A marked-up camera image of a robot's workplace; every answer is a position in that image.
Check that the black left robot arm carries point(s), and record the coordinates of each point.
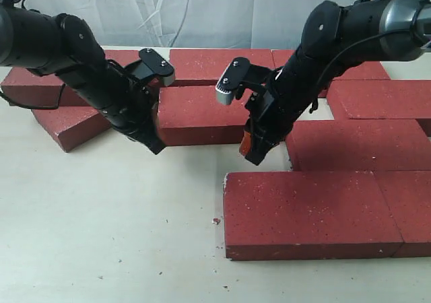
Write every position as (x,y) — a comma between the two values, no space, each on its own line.
(64,46)

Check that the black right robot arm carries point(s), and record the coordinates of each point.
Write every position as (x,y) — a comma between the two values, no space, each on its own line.
(334,39)

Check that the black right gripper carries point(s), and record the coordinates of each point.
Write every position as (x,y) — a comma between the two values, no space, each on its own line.
(271,111)

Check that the red brick second row right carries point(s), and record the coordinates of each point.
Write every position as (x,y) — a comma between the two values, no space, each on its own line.
(359,145)

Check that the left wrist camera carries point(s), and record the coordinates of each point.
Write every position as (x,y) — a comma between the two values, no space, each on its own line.
(156,66)

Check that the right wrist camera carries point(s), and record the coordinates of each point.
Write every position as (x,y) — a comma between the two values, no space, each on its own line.
(229,85)

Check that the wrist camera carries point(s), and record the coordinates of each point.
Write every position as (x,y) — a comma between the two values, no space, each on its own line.
(156,66)
(229,85)

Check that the white backdrop cloth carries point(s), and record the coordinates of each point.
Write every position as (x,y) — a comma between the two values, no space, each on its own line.
(274,24)

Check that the red brick being placed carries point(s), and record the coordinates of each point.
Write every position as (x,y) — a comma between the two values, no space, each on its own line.
(191,115)

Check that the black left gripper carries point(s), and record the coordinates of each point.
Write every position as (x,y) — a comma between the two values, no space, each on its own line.
(138,105)

